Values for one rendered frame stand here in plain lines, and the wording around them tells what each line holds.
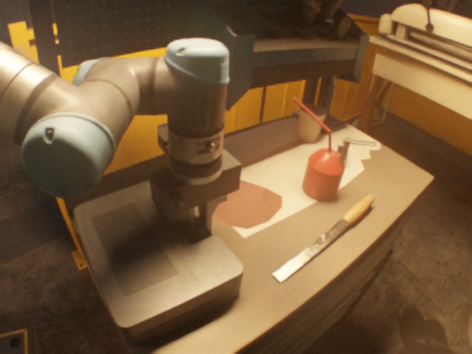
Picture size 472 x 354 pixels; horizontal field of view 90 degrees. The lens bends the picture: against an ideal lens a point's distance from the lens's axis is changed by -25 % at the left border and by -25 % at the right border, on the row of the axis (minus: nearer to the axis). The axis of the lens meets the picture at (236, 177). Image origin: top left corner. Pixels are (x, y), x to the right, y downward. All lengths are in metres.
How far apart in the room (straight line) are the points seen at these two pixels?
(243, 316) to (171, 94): 0.33
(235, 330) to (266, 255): 0.16
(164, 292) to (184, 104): 0.24
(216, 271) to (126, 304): 0.14
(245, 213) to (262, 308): 0.20
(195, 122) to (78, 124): 0.16
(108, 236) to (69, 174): 0.26
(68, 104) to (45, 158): 0.05
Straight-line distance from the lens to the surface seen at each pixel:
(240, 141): 0.83
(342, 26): 0.84
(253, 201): 0.60
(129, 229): 0.49
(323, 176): 0.64
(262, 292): 0.50
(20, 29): 1.20
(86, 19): 0.62
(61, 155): 0.24
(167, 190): 0.40
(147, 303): 0.41
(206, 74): 0.34
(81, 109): 0.26
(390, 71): 1.51
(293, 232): 0.60
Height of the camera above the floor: 1.38
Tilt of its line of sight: 37 degrees down
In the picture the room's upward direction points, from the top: 5 degrees clockwise
